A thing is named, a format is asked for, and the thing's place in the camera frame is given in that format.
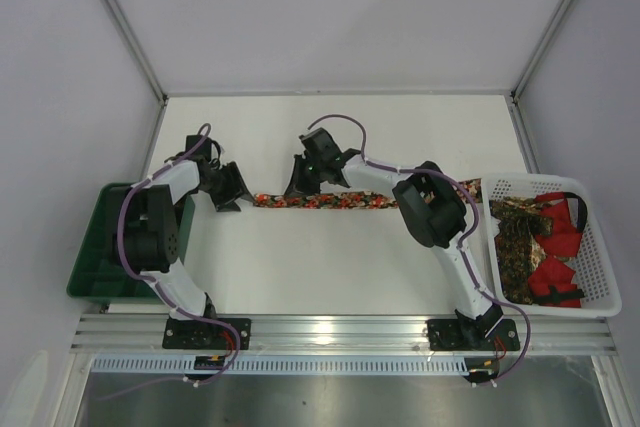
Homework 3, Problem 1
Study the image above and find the colourful patterned necktie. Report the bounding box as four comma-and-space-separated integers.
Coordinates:
253, 178, 486, 212

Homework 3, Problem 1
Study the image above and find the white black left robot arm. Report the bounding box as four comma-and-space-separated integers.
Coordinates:
105, 134, 253, 322

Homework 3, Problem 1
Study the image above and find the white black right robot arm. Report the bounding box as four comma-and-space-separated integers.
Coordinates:
285, 128, 503, 348

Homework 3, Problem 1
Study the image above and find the green divided plastic tray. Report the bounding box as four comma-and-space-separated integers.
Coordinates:
67, 183, 195, 303

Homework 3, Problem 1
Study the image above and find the dark gold patterned tie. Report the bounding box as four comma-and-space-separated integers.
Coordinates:
489, 197, 553, 305

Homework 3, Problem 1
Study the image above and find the red fabric tie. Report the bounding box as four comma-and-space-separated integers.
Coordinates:
528, 192, 588, 308

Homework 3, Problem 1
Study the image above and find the white plastic basket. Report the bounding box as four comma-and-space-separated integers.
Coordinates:
481, 173, 622, 318

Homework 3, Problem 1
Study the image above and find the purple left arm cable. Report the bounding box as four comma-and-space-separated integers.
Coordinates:
94, 122, 241, 401

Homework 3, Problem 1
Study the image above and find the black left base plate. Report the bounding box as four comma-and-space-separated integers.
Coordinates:
162, 317, 252, 351

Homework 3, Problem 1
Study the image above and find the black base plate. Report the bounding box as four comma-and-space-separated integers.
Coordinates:
162, 317, 252, 351
426, 318, 521, 352

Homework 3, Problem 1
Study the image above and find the white slotted cable duct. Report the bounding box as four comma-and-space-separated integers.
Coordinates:
92, 354, 469, 376

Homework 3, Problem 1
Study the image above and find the aluminium mounting rail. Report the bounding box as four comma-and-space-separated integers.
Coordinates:
71, 313, 617, 356

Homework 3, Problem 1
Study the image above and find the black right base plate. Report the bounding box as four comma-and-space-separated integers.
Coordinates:
426, 318, 521, 352

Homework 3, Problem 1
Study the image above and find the aluminium frame post left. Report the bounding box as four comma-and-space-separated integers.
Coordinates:
100, 0, 168, 107

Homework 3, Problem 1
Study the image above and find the aluminium frame post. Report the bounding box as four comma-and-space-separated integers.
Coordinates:
511, 0, 577, 103
100, 0, 168, 107

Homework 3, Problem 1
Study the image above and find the black strap in basket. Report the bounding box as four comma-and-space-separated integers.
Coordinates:
562, 192, 591, 233

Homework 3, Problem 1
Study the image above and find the aluminium frame post right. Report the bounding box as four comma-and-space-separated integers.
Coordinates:
511, 0, 577, 103

